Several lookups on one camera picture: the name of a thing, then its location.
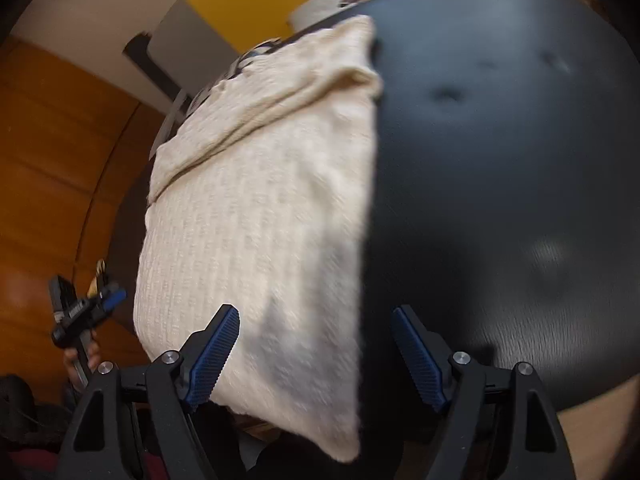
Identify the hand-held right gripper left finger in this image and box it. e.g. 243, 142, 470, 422
57, 304, 242, 480

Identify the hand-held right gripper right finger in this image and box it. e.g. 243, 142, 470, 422
391, 305, 576, 480

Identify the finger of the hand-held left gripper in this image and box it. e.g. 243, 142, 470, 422
97, 282, 127, 311

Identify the cream knit sweater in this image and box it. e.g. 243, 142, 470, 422
132, 14, 385, 465

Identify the person's left hand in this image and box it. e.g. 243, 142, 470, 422
63, 342, 101, 386

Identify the yellow crumpled wrapper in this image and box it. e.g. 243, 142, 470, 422
87, 259, 108, 297

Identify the person's dark clothing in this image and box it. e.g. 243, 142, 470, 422
0, 375, 73, 480

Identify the dark chair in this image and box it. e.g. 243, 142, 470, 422
124, 32, 193, 161

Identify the grey patterned cushion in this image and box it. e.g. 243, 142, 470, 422
200, 37, 283, 103

